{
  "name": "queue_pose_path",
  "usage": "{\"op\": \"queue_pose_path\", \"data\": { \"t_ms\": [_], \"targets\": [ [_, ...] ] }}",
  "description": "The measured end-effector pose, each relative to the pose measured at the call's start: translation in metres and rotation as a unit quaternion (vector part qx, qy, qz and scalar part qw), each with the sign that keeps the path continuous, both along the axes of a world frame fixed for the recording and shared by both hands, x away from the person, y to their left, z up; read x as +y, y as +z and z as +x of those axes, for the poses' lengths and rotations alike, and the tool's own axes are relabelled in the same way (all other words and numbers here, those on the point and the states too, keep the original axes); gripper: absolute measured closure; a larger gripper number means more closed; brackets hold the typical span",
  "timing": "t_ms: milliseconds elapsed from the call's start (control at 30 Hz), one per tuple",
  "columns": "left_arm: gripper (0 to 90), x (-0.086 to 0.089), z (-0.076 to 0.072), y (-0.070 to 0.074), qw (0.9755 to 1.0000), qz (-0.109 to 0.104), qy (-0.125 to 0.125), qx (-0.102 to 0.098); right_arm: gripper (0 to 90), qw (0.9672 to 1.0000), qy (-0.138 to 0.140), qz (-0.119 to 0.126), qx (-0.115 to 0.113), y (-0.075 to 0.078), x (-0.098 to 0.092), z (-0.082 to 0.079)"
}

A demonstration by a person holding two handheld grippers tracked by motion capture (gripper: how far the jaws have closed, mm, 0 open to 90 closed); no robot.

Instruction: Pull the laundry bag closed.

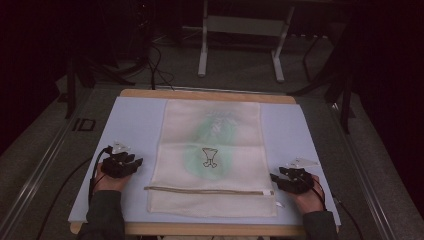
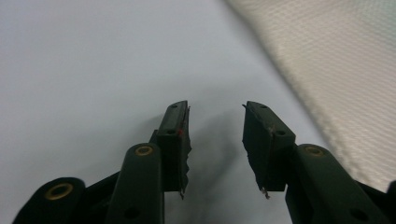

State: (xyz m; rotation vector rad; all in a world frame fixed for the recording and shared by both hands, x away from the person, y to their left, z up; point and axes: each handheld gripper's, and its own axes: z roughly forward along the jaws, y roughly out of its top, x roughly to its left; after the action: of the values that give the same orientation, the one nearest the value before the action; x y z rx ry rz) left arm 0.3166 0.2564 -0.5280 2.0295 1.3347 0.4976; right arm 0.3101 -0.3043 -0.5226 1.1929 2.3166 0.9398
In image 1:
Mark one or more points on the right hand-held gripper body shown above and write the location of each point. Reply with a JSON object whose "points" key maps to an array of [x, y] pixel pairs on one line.
{"points": [[298, 183]]}

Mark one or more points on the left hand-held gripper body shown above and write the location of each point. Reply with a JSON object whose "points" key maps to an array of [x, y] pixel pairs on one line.
{"points": [[116, 166]]}

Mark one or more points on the white mesh laundry bag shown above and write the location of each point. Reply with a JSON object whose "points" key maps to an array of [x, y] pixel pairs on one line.
{"points": [[213, 203]]}

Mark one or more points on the person's left hand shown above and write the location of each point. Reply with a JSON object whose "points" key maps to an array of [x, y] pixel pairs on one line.
{"points": [[110, 184]]}

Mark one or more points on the person's right hand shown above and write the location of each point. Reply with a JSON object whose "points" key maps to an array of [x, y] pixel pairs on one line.
{"points": [[308, 201]]}

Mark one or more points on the pale blue table board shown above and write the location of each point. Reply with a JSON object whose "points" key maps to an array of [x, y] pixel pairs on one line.
{"points": [[133, 123]]}

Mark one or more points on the green garment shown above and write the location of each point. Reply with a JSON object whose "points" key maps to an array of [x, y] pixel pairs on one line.
{"points": [[200, 163]]}

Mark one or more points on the black stand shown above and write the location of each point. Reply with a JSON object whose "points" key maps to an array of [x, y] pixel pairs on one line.
{"points": [[346, 106], [70, 86]]}

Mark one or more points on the wooden table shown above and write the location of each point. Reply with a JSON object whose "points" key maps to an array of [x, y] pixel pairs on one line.
{"points": [[206, 95]]}

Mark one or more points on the white metal stand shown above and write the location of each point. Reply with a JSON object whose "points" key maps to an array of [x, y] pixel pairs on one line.
{"points": [[246, 26]]}

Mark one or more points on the metal floor rail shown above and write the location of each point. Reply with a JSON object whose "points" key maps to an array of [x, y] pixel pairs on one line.
{"points": [[30, 186], [366, 186]]}

